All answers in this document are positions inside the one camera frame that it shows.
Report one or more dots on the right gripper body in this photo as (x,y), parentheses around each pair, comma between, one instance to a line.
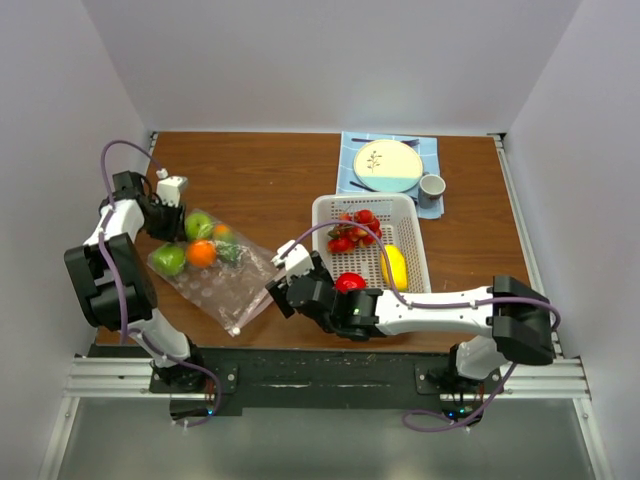
(277,290)

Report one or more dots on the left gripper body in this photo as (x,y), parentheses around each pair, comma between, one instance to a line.
(165,221)

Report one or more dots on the green fake apple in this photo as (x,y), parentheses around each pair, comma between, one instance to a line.
(168,260)
(198,226)

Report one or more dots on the red fake apple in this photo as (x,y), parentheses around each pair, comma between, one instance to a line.
(350,281)

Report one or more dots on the orange fake fruit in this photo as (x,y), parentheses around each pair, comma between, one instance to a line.
(201,253)

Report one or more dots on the red fake cherry bunch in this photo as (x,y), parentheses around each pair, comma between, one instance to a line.
(344,238)

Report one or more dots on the orange green fake mango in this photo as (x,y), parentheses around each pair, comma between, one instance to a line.
(228,247)

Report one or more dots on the clear zip top bag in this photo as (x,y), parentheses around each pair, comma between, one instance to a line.
(233,296)

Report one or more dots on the yellow fake lemon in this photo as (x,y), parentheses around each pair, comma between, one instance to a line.
(394,268)

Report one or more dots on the white plastic basket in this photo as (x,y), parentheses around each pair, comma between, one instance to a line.
(397,222)

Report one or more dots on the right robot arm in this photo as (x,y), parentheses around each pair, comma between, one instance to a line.
(508,321)

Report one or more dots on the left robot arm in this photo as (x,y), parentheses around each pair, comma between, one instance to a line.
(112,285)

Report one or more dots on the cream and blue plate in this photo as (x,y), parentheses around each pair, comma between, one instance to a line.
(388,167)

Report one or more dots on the blue checkered cloth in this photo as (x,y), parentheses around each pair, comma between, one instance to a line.
(347,182)

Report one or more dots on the small white cup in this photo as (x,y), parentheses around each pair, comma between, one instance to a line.
(430,190)

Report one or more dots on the purple plastic fork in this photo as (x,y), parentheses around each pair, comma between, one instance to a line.
(410,143)

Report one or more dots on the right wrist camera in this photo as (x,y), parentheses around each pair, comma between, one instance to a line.
(293,259)

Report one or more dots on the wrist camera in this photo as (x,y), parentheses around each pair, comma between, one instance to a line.
(293,259)
(170,188)

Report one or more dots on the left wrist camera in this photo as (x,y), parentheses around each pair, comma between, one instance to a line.
(170,188)

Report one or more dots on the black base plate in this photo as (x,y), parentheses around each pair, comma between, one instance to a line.
(229,381)

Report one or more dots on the aluminium frame rail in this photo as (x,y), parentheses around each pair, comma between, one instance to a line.
(108,378)

